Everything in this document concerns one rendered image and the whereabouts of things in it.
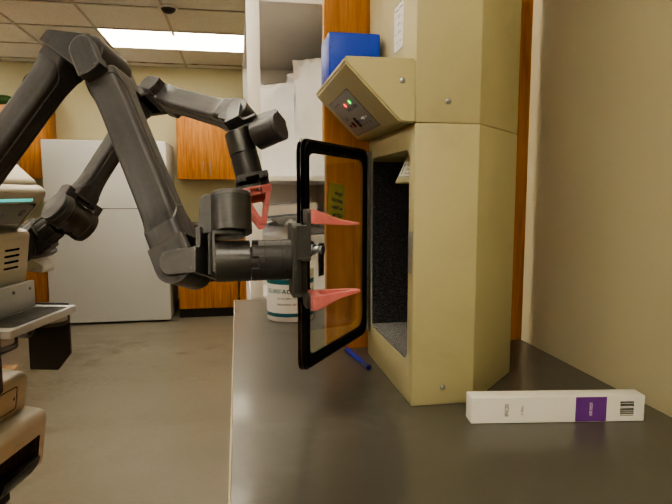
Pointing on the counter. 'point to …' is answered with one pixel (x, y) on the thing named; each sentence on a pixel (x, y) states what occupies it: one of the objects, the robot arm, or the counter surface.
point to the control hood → (375, 90)
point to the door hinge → (368, 238)
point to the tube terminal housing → (455, 194)
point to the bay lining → (389, 244)
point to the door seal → (309, 261)
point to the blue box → (351, 45)
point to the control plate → (353, 112)
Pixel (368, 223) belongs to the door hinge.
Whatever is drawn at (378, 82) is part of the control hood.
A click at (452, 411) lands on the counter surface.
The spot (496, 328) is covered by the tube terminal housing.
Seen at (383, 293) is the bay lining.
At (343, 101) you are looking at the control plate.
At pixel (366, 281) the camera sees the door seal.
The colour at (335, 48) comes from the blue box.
